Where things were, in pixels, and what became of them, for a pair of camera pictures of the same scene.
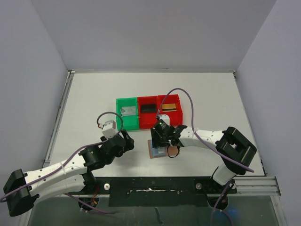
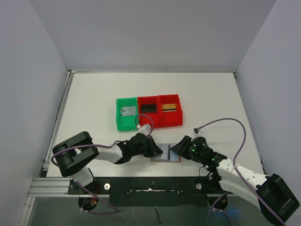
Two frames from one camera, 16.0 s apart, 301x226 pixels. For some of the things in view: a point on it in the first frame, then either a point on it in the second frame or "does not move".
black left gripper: [125, 141] to [150, 146]
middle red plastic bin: [147, 109] does not move
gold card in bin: [169, 107] does not move
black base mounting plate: [159, 191] does not move
